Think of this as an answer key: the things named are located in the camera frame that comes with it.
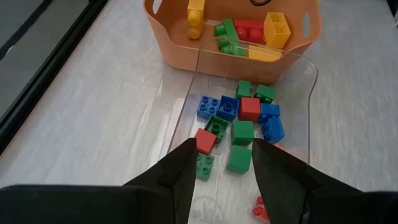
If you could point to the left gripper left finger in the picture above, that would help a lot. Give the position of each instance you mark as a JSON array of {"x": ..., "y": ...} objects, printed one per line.
[{"x": 171, "y": 193}]

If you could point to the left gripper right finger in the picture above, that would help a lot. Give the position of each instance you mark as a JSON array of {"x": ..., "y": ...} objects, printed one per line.
[{"x": 280, "y": 186}]

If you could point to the small red block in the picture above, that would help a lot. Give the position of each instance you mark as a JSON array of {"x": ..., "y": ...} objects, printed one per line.
[
  {"x": 260, "y": 210},
  {"x": 205, "y": 140},
  {"x": 249, "y": 109}
]

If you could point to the small orange block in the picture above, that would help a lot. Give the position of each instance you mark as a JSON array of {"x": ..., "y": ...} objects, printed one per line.
[{"x": 279, "y": 147}]

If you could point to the small blue block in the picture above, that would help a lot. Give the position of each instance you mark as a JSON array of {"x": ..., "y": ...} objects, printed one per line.
[
  {"x": 270, "y": 110},
  {"x": 273, "y": 129},
  {"x": 207, "y": 107},
  {"x": 228, "y": 108}
]

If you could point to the clear plastic bin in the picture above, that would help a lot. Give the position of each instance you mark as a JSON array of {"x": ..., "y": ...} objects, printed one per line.
[{"x": 298, "y": 124}]

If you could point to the large yellow block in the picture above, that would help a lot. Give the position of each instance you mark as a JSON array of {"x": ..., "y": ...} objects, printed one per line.
[
  {"x": 276, "y": 34},
  {"x": 264, "y": 54}
]

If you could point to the orange plastic bin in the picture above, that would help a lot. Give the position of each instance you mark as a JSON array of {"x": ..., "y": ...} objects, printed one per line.
[{"x": 180, "y": 53}]

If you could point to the long green block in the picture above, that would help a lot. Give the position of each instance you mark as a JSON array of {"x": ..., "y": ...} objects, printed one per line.
[
  {"x": 230, "y": 28},
  {"x": 234, "y": 49}
]

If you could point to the large red block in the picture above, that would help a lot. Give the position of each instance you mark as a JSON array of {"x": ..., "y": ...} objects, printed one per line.
[{"x": 248, "y": 25}]

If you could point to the yellow two-stud block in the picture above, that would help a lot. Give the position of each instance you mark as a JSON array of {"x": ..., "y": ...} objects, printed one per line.
[{"x": 195, "y": 21}]

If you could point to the black aluminium table frame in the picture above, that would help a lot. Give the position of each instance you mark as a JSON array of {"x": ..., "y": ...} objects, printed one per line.
[{"x": 46, "y": 74}]

